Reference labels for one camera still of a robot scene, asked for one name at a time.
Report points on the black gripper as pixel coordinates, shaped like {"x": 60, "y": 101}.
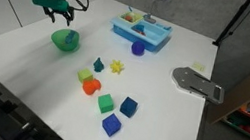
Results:
{"x": 59, "y": 11}

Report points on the green translucent bowl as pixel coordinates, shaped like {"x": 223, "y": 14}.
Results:
{"x": 60, "y": 41}

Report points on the teal tree toy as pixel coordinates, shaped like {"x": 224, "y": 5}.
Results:
{"x": 98, "y": 65}

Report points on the small orange toy food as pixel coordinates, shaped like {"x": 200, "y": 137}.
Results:
{"x": 128, "y": 18}

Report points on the yellow star toy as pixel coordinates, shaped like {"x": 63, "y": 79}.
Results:
{"x": 116, "y": 66}

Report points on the orange toy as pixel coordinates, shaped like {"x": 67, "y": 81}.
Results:
{"x": 90, "y": 86}

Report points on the light blue toy sink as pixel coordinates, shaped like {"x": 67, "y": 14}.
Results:
{"x": 150, "y": 38}

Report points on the grey toy faucet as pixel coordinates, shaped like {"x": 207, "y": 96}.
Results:
{"x": 155, "y": 4}

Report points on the light green cube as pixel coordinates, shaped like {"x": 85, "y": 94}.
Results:
{"x": 84, "y": 74}

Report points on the yellow-green sink tray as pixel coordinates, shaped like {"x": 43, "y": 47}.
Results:
{"x": 136, "y": 17}

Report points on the purple ball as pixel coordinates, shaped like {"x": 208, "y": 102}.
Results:
{"x": 138, "y": 48}

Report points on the navy blue cube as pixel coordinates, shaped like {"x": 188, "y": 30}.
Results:
{"x": 128, "y": 107}

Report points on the royal blue cube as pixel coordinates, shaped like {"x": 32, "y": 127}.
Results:
{"x": 111, "y": 124}

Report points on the small yellow-green flat piece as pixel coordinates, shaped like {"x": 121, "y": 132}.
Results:
{"x": 198, "y": 66}

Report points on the black pole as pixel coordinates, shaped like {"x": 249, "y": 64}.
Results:
{"x": 234, "y": 21}

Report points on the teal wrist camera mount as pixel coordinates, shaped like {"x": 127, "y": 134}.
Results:
{"x": 49, "y": 1}

